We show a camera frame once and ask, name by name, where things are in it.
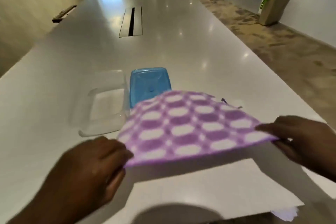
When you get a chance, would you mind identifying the person's right hand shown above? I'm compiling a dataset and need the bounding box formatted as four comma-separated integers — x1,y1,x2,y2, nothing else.
255,115,326,173

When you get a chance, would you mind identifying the clear plastic container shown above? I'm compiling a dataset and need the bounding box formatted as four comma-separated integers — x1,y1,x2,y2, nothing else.
70,70,131,138

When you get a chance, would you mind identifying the blue plastic container lid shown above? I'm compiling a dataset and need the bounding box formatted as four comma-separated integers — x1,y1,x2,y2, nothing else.
129,67,173,109

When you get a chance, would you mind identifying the person's left forearm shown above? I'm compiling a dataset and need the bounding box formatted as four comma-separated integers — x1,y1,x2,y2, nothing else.
5,175,91,224

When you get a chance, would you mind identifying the white paper sheet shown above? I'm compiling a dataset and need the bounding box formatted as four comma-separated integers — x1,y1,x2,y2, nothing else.
125,157,305,220

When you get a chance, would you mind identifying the person's left hand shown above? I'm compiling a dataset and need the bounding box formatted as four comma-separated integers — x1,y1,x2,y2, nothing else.
48,136,134,207

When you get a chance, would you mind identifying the table cable hatch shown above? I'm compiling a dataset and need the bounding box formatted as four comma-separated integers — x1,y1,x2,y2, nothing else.
118,6,143,38

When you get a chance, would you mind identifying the person's right forearm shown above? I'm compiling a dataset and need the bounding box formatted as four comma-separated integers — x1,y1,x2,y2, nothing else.
321,122,336,181

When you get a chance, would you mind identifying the purple white checked cloth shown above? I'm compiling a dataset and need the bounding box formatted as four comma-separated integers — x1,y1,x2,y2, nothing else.
117,90,279,168

